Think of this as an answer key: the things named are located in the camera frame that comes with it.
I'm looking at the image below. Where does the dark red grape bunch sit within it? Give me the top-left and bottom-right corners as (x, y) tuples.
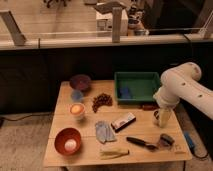
(92, 93), (113, 112)

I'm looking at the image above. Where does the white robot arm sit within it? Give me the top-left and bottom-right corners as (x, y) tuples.
(153, 62), (213, 128)

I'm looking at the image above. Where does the purple bowl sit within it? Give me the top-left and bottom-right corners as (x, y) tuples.
(70, 74), (91, 91)

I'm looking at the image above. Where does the red bowl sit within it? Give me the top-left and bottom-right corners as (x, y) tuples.
(54, 128), (81, 156)

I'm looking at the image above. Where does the small metal cup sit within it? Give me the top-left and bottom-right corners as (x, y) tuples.
(153, 110), (159, 126)

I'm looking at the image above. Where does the dark brown sponge block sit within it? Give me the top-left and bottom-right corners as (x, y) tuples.
(158, 134), (175, 147)

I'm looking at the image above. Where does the green plastic bin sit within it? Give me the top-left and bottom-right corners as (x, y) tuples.
(114, 72), (161, 104)

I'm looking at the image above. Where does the blue object in bin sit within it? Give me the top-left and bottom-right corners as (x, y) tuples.
(120, 87), (132, 99)

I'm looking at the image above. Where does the blue grey cloth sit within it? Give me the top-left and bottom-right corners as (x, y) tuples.
(95, 121), (116, 144)

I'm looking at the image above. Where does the wooden table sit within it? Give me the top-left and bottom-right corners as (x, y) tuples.
(42, 79), (194, 171)

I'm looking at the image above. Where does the white cup with orange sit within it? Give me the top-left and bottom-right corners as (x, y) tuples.
(70, 103), (85, 120)

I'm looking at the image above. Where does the small blue cup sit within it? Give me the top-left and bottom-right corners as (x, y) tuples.
(71, 90), (83, 102)

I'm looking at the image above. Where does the white ball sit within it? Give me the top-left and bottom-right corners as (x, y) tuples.
(64, 139), (77, 151)

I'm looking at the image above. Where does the white box in background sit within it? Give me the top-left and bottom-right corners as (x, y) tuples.
(96, 10), (128, 36)

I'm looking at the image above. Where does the black handled tool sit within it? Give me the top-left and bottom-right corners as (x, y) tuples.
(126, 137), (158, 151)

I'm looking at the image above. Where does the blue cable plug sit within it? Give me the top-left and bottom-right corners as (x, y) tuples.
(184, 132), (195, 149)

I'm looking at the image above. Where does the grey middle post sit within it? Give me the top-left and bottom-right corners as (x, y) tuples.
(112, 7), (122, 43)

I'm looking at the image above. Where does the grey post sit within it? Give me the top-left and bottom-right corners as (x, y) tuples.
(112, 7), (122, 43)
(0, 10), (26, 46)

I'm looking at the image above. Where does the grey left post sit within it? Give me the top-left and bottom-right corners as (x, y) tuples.
(0, 10), (26, 46)

